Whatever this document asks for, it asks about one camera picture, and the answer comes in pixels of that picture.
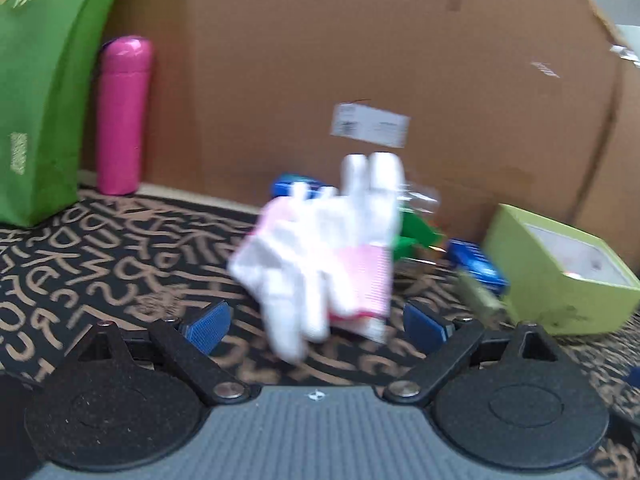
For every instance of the green plastic object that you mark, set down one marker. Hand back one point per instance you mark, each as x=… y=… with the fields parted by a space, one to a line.
x=417 y=237

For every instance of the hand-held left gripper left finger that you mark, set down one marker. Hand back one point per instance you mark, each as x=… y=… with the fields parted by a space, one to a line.
x=207 y=327

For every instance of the pink insulated bottle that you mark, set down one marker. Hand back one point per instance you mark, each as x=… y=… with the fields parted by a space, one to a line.
x=122 y=115

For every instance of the large cardboard box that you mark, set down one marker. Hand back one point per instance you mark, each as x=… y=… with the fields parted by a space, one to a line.
x=300 y=60

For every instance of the green paper bag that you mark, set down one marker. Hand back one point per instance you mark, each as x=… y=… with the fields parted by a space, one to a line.
x=35 y=85

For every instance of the pink striped packet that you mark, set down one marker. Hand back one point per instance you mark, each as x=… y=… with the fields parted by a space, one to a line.
x=367 y=285

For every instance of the white cotton glove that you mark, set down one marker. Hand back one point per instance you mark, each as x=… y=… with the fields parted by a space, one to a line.
x=372 y=195
x=290 y=260

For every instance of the clear plastic cup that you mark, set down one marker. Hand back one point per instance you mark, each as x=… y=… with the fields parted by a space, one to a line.
x=420 y=200

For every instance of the blue cube box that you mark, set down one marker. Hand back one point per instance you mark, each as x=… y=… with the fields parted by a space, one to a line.
x=290 y=185

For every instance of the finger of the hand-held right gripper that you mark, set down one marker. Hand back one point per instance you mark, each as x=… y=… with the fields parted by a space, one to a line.
x=635 y=376

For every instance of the black letter patterned mat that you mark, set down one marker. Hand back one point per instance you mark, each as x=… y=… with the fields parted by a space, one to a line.
x=125 y=270

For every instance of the light green cardboard box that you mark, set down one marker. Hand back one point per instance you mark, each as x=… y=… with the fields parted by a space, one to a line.
x=540 y=280

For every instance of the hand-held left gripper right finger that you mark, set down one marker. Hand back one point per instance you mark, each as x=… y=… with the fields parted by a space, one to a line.
x=425 y=327

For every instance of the flat blue box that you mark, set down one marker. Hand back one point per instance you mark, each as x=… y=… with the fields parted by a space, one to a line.
x=477 y=262

